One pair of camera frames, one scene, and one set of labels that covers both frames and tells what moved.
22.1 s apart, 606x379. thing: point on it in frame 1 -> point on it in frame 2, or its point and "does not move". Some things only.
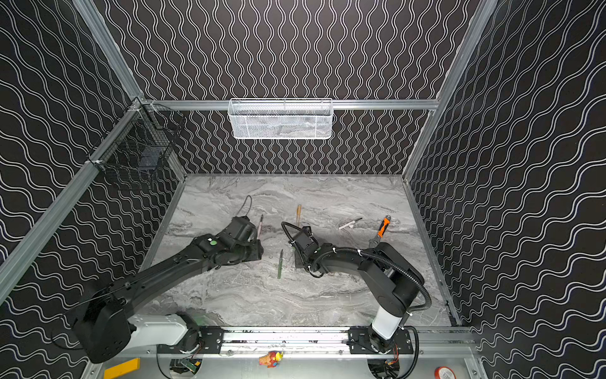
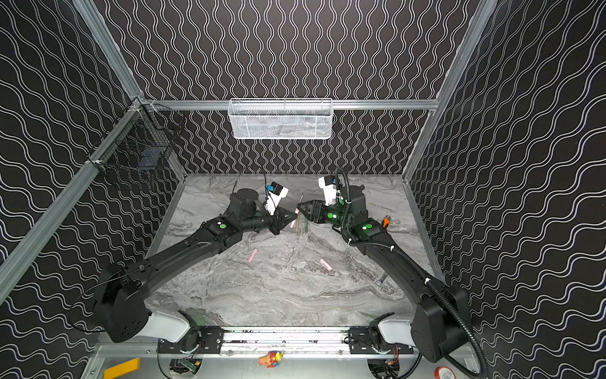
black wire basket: [144, 144] does not move
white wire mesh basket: [280, 118] does not move
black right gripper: [301, 258] -> [322, 211]
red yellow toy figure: [271, 359] does not move
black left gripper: [256, 249] -> [276, 223]
